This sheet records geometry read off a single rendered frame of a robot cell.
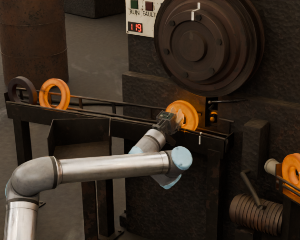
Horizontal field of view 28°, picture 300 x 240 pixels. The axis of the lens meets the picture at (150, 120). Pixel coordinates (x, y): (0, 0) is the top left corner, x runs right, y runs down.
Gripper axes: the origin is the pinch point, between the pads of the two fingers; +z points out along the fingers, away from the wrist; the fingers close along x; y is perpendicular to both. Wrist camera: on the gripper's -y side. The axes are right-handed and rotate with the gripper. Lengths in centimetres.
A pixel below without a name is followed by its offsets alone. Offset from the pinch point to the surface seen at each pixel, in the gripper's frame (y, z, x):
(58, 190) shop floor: -79, -2, 96
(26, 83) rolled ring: -1, -3, 91
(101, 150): -9.1, -25.8, 27.8
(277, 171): -2, -17, -52
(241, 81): 22.0, 2.4, -29.4
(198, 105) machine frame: 1.7, 6.5, -5.2
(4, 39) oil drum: -70, 121, 255
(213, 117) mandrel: -3.5, 6.3, -12.0
